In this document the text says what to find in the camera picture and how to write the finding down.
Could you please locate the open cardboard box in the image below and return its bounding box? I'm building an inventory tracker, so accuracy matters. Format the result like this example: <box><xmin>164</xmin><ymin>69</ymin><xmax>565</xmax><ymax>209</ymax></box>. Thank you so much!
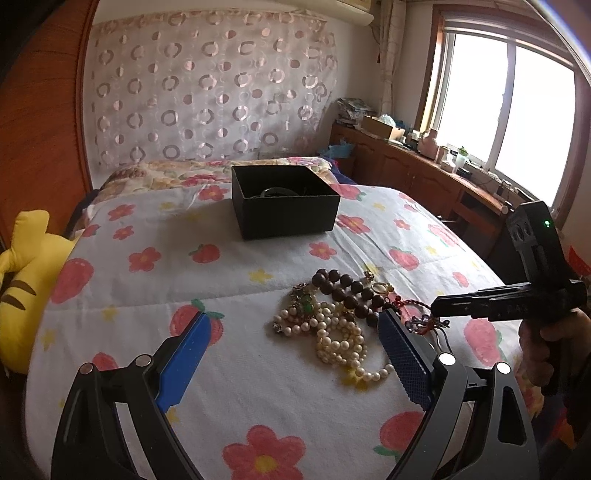
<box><xmin>359</xmin><ymin>115</ymin><xmax>406</xmax><ymax>140</ymax></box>

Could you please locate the white pearl necklace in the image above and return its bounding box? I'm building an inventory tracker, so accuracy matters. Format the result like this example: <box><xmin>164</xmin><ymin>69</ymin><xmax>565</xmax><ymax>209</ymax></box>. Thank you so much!
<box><xmin>271</xmin><ymin>302</ymin><xmax>396</xmax><ymax>385</ymax></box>

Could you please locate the pile of newspapers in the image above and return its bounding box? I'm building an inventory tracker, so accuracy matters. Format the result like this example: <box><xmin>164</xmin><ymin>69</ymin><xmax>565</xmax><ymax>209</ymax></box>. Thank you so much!
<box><xmin>335</xmin><ymin>96</ymin><xmax>378</xmax><ymax>128</ymax></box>

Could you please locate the red paper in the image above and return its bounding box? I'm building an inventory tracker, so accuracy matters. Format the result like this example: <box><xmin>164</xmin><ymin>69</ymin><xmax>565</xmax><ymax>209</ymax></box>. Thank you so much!
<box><xmin>568</xmin><ymin>246</ymin><xmax>591</xmax><ymax>278</ymax></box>

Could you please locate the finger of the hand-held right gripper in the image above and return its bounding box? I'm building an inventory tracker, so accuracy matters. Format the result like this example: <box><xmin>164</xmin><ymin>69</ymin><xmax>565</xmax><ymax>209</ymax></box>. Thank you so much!
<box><xmin>431</xmin><ymin>285</ymin><xmax>491</xmax><ymax>321</ymax></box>

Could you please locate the dark wooden bead bracelet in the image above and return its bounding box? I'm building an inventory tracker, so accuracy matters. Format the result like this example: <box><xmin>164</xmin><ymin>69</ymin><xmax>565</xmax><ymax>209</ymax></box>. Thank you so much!
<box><xmin>311</xmin><ymin>271</ymin><xmax>394</xmax><ymax>320</ymax></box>

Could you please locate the white air conditioner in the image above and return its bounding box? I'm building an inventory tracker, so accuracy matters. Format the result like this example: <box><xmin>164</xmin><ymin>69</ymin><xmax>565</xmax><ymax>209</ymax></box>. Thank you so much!
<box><xmin>295</xmin><ymin>0</ymin><xmax>376</xmax><ymax>27</ymax></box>

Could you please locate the wooden cabinet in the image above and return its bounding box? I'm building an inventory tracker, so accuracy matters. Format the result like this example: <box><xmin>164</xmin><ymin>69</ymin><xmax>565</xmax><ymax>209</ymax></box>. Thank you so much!
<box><xmin>329</xmin><ymin>122</ymin><xmax>514</xmax><ymax>260</ymax></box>

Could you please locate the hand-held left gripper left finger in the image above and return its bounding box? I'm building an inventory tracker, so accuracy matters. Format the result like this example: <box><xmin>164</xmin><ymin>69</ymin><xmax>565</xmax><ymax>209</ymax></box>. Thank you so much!
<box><xmin>51</xmin><ymin>311</ymin><xmax>218</xmax><ymax>480</ymax></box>

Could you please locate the sheer circle-patterned curtain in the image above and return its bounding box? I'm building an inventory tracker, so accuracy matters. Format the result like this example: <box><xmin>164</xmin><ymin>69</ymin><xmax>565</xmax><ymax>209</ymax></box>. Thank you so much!
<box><xmin>89</xmin><ymin>9</ymin><xmax>341</xmax><ymax>169</ymax></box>

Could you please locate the wooden wardrobe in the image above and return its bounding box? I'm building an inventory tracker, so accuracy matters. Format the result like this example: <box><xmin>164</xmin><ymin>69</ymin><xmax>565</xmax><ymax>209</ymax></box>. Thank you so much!
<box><xmin>0</xmin><ymin>0</ymin><xmax>101</xmax><ymax>247</ymax></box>

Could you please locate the floral pillow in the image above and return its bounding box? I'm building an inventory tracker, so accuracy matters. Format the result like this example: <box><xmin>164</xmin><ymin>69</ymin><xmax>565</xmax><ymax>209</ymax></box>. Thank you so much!
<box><xmin>98</xmin><ymin>156</ymin><xmax>343</xmax><ymax>193</ymax></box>

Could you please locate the blue plastic bag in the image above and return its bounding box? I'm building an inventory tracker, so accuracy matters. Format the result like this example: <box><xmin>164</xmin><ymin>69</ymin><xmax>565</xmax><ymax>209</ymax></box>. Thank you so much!
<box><xmin>318</xmin><ymin>140</ymin><xmax>354</xmax><ymax>160</ymax></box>

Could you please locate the yellow striped plush toy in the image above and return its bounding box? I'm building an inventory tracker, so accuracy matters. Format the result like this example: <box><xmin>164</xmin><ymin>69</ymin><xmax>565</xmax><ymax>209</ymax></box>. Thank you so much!
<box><xmin>0</xmin><ymin>210</ymin><xmax>82</xmax><ymax>376</ymax></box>

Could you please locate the plaid window curtain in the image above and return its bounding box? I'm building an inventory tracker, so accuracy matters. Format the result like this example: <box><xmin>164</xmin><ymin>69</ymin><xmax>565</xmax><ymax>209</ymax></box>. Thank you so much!
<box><xmin>372</xmin><ymin>0</ymin><xmax>445</xmax><ymax>121</ymax></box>

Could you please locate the person's right hand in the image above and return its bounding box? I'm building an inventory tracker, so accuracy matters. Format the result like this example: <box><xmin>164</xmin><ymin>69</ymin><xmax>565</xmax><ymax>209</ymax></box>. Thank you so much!
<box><xmin>517</xmin><ymin>308</ymin><xmax>591</xmax><ymax>398</ymax></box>

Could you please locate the floral strawberry bedsheet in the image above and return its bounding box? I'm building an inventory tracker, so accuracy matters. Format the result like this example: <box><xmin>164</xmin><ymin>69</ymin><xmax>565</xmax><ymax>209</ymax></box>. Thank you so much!
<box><xmin>25</xmin><ymin>181</ymin><xmax>536</xmax><ymax>480</ymax></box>

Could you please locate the green jade pendant necklace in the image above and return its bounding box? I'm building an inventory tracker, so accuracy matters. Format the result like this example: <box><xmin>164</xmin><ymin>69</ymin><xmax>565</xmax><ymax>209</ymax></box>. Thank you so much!
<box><xmin>290</xmin><ymin>283</ymin><xmax>320</xmax><ymax>320</ymax></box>

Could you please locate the pink bottle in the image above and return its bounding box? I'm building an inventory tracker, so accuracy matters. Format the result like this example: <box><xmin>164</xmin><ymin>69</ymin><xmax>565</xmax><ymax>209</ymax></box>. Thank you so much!
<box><xmin>417</xmin><ymin>128</ymin><xmax>442</xmax><ymax>158</ymax></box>

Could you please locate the black cardboard box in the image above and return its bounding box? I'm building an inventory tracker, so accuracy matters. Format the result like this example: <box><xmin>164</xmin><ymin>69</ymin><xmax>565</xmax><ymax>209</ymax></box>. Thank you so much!
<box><xmin>231</xmin><ymin>165</ymin><xmax>341</xmax><ymax>241</ymax></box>

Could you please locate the red cord tassel ornament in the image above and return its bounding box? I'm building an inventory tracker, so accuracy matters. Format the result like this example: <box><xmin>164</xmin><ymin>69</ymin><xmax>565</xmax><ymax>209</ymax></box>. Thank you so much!
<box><xmin>392</xmin><ymin>295</ymin><xmax>451</xmax><ymax>336</ymax></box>

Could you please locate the wooden-framed window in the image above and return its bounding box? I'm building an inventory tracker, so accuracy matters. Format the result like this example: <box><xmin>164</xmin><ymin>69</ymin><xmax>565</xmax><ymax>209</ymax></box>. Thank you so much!
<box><xmin>412</xmin><ymin>10</ymin><xmax>583</xmax><ymax>228</ymax></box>

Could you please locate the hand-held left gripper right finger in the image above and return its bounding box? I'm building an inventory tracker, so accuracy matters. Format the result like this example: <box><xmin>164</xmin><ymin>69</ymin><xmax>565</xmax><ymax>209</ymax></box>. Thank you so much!
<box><xmin>378</xmin><ymin>307</ymin><xmax>542</xmax><ymax>480</ymax></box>

